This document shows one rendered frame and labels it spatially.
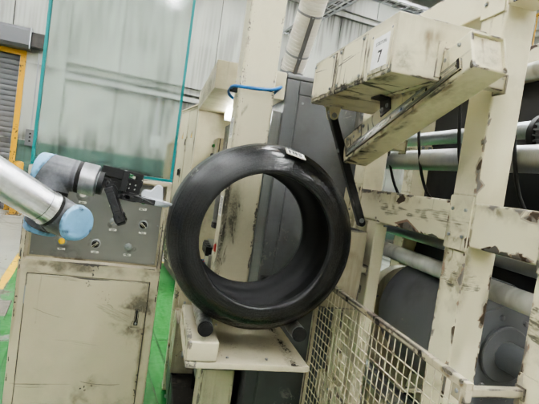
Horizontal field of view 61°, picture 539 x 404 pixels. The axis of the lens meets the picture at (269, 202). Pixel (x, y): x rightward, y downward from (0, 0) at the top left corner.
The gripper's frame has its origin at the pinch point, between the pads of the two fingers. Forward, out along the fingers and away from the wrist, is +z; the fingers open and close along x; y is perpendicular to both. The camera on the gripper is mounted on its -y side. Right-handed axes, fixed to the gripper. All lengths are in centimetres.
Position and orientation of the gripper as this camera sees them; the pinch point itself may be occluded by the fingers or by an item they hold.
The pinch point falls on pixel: (167, 206)
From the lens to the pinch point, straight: 138.2
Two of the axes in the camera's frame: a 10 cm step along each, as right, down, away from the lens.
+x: -2.3, -0.8, 9.7
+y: 2.6, -9.7, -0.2
